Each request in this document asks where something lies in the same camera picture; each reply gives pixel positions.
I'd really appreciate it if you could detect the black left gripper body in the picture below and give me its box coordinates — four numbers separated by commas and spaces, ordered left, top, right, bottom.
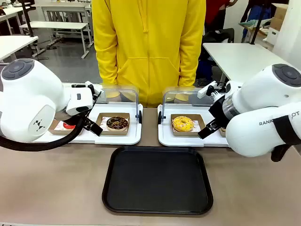
55, 107, 88, 127

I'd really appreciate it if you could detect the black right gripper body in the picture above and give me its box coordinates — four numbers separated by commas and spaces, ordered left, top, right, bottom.
208, 95, 232, 125

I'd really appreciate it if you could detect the person right forearm yellow sleeve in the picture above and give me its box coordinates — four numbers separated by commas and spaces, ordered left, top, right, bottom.
93, 35, 119, 85

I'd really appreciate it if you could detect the person left forearm yellow sleeve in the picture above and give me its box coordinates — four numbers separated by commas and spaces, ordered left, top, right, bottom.
177, 35, 205, 87

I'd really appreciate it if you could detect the chocolate sprinkled donut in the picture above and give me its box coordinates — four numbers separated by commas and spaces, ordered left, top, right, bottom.
106, 116, 129, 131

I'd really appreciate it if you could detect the yellow sprinkled donut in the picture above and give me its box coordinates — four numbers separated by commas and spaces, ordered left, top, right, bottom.
172, 115, 194, 132

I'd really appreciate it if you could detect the black plastic serving tray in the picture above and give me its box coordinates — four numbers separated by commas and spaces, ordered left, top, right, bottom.
102, 145, 214, 215

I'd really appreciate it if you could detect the large white office table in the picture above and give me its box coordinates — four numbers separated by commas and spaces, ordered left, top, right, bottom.
202, 42, 296, 83

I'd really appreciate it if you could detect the black office chair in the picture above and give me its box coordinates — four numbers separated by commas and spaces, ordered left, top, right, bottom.
202, 27, 235, 44

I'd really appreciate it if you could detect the white bench table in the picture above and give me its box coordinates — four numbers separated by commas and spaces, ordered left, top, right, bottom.
19, 21, 89, 59

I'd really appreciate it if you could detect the white storage box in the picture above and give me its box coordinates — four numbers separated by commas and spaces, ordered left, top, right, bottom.
267, 26, 281, 46

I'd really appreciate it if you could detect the black stand pole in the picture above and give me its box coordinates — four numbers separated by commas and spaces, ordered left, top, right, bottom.
249, 0, 263, 45
21, 0, 36, 38

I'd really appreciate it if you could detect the person torso yellow hoodie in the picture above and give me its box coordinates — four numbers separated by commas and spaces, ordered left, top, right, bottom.
91, 0, 207, 108

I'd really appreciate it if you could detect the person in red top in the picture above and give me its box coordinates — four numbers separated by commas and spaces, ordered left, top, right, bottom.
204, 0, 238, 25

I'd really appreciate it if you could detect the person in blue clothes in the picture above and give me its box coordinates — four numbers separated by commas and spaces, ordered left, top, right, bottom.
239, 0, 260, 43

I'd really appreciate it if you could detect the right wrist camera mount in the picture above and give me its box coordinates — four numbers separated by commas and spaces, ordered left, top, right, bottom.
197, 81, 227, 102

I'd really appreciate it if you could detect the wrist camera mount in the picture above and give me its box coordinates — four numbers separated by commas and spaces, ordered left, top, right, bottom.
197, 81, 227, 102
71, 81, 105, 102

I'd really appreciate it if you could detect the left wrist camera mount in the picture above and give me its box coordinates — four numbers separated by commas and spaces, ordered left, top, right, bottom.
71, 81, 105, 102

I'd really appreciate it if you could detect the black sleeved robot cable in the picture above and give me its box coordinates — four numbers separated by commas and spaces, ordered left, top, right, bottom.
0, 115, 86, 149

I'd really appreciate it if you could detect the black strap on arm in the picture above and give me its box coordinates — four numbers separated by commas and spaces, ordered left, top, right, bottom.
270, 115, 293, 162

